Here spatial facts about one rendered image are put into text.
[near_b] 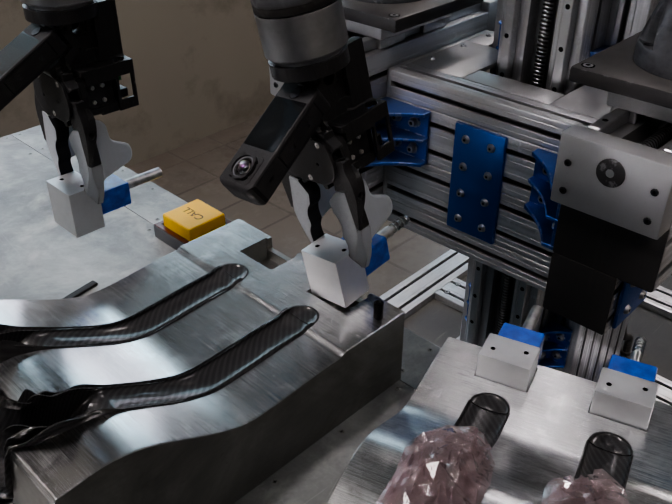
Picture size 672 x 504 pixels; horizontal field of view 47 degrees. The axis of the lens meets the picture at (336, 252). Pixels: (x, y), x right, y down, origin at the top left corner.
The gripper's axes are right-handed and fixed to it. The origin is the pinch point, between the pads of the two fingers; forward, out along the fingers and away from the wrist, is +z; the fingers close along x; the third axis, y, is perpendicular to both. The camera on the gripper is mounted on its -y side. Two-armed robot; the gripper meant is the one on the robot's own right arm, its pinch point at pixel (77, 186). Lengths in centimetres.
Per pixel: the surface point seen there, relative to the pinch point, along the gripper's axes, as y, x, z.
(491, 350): 16.3, -45.2, 6.7
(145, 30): 117, 172, 46
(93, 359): -12.3, -22.8, 3.8
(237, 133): 150, 165, 96
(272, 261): 13.6, -16.8, 8.7
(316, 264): 9.6, -28.3, 1.7
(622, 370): 24, -55, 8
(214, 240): 9.3, -12.0, 6.0
